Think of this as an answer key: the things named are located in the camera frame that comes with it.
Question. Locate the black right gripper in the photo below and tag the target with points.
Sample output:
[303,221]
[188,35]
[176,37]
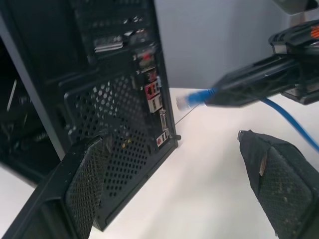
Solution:
[299,37]

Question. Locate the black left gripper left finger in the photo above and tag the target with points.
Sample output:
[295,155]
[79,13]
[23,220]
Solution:
[74,179]

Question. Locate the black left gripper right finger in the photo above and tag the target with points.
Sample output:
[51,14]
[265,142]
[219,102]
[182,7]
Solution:
[284,179]

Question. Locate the black computer tower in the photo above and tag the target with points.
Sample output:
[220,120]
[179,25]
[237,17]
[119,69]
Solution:
[117,104]

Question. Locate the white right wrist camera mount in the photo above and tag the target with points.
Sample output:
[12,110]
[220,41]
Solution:
[296,5]

